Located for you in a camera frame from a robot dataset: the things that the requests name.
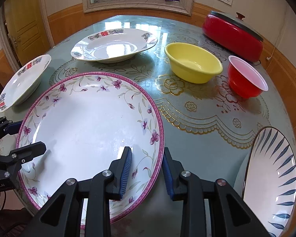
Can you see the white plate red emblem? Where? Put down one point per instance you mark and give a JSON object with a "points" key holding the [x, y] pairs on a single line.
{"points": [[114, 45], [23, 83]]}

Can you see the pink floral rimmed plate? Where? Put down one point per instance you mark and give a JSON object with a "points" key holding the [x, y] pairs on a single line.
{"points": [[85, 122]]}

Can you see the red plastic bowl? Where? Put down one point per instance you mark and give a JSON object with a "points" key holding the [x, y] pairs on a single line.
{"points": [[245, 80]]}

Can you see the yellow wooden door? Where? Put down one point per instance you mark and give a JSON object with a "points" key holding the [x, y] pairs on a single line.
{"points": [[26, 29]]}

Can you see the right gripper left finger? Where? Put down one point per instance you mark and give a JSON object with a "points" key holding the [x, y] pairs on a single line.
{"points": [[62, 213]]}

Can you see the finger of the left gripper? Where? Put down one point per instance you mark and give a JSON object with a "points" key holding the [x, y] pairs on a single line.
{"points": [[7, 127], [13, 162]]}

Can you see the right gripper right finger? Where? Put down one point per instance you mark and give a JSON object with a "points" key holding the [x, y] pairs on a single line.
{"points": [[208, 205]]}

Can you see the blue leaf pattern bowl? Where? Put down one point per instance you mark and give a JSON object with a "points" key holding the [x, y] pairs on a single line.
{"points": [[269, 187]]}

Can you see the red electric cooking pot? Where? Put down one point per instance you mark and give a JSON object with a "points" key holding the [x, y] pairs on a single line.
{"points": [[234, 34]]}

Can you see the floral plastic table cover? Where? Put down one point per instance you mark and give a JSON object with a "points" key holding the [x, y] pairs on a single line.
{"points": [[207, 127]]}

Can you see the yellow plastic bowl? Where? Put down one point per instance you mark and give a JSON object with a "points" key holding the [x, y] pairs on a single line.
{"points": [[192, 63]]}

